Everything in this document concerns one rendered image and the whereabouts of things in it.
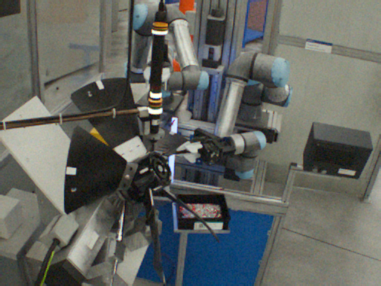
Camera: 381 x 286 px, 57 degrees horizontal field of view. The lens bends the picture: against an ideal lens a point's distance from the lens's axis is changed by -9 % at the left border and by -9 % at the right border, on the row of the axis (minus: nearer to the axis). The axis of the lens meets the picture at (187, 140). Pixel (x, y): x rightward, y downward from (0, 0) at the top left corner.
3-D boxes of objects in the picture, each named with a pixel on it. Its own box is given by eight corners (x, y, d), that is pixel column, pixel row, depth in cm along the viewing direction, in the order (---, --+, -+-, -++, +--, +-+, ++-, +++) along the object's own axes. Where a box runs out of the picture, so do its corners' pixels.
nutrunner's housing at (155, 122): (149, 144, 125) (157, 2, 103) (146, 139, 128) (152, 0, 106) (161, 143, 127) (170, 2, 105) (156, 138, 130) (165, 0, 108)
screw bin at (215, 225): (176, 231, 155) (178, 218, 152) (174, 205, 170) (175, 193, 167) (228, 231, 158) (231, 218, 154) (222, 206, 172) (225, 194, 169)
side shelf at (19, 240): (-34, 243, 131) (-36, 238, 130) (13, 193, 162) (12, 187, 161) (17, 261, 128) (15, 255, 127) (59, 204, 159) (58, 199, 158)
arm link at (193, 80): (182, 18, 179) (205, 97, 155) (160, 18, 176) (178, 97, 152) (187, 0, 170) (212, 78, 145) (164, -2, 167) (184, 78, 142)
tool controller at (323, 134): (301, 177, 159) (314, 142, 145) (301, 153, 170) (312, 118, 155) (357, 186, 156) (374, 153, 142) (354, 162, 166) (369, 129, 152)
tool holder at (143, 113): (141, 141, 121) (141, 113, 117) (134, 132, 127) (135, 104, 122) (167, 138, 125) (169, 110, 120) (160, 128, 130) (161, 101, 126)
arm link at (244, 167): (230, 165, 163) (234, 142, 158) (255, 173, 160) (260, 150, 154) (224, 174, 157) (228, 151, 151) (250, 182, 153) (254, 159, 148)
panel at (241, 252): (112, 273, 217) (107, 183, 185) (113, 271, 218) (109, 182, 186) (250, 301, 206) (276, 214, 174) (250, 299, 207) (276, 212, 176)
